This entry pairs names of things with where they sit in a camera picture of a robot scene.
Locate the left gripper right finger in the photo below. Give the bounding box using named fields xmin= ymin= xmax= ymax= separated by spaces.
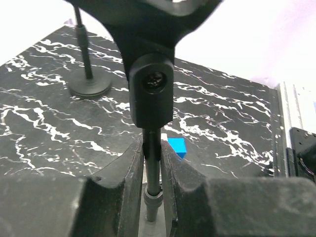
xmin=161 ymin=141 xmax=316 ymax=237

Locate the right round base stand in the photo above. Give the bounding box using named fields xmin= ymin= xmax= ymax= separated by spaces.
xmin=68 ymin=5 xmax=112 ymax=99

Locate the round base mic stand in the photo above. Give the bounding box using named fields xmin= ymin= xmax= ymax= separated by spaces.
xmin=72 ymin=0 xmax=220 ymax=222

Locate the blue white small box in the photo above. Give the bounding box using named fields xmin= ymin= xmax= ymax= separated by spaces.
xmin=161 ymin=133 xmax=187 ymax=159

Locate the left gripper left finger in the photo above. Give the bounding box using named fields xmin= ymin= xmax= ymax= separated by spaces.
xmin=0 ymin=140 xmax=144 ymax=237

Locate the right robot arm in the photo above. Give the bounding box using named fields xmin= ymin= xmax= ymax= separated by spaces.
xmin=286 ymin=127 xmax=316 ymax=182

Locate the aluminium frame rail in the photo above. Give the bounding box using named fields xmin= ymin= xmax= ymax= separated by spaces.
xmin=273 ymin=81 xmax=316 ymax=177

